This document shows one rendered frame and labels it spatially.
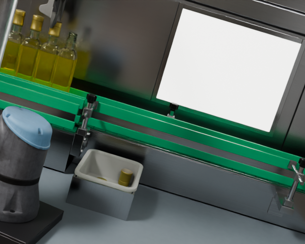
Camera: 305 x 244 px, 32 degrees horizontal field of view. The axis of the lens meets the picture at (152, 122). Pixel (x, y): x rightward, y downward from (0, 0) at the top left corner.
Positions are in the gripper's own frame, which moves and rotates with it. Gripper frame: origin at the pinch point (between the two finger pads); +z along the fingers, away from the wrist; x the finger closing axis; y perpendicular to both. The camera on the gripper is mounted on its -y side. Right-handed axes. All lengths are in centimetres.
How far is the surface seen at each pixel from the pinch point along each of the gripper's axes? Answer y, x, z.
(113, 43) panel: -17.1, -11.9, 2.4
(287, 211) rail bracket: -83, 17, 30
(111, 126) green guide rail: -25.5, 4.3, 25.0
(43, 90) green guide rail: -2.6, 6.5, 19.7
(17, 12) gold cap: 11.8, 1.8, -0.3
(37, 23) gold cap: 5.1, 1.9, 1.4
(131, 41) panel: -23.0, -12.0, -0.1
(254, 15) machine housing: -59, -13, -19
